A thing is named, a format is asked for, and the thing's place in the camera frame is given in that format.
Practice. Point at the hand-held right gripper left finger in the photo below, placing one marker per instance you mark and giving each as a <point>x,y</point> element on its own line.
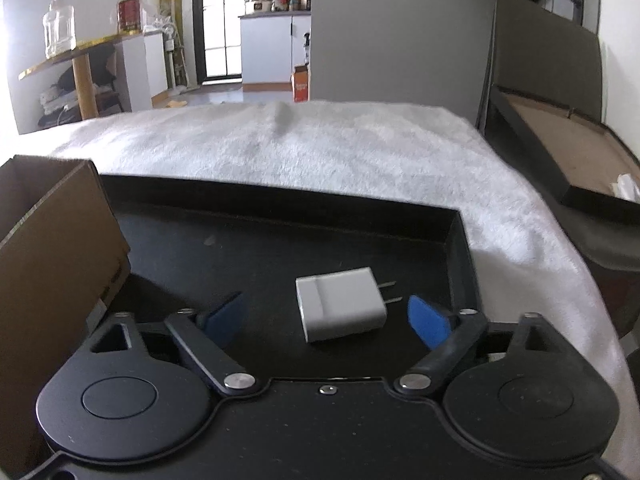
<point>225,317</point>

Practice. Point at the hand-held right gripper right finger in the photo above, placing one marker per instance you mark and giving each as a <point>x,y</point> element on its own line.
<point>427,322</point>

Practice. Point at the white plug charger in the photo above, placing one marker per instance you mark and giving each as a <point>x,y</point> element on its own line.
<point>340,305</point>

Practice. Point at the black plastic tray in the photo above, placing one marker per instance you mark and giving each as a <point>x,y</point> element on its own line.
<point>300,230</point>

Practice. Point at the brown cardboard box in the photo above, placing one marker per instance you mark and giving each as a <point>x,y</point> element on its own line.
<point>50,240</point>

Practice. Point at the white fluffy blanket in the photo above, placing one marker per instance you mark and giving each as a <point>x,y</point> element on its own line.
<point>350,145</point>

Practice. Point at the yellow cloth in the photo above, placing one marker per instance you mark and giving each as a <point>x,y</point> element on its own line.
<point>176,104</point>

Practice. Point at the black-framed flat cardboard box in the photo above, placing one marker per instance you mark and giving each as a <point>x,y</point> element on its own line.
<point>565,135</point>

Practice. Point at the white crumpled tissue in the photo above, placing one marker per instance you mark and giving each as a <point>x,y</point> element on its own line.
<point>627,187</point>

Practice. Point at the orange carton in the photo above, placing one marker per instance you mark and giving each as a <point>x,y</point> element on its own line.
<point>301,85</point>

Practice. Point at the low white cabinet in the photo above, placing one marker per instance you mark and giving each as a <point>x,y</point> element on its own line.
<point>145,70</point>

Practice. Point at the white stand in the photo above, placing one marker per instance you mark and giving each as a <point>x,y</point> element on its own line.
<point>176,60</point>

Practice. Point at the white kitchen cabinet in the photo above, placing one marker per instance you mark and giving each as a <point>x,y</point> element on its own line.
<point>265,50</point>

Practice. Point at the round gold-edged wooden table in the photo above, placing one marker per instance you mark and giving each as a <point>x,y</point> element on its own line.
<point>82,85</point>

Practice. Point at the white power strip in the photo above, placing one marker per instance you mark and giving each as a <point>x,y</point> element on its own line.
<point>55,101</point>

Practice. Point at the dark bag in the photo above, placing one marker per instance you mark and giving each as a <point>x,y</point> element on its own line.
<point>100,67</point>

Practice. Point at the dark spray bottle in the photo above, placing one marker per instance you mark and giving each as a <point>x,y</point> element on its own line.
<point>306,50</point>

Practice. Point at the black-framed glass door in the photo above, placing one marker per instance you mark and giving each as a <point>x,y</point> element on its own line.
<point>220,20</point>

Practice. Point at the red canister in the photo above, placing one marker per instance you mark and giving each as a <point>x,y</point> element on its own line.
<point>129,16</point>

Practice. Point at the white rice cooker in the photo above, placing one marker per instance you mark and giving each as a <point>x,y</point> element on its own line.
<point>258,2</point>

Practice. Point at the clear glass jug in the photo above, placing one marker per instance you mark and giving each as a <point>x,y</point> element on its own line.
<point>59,30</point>

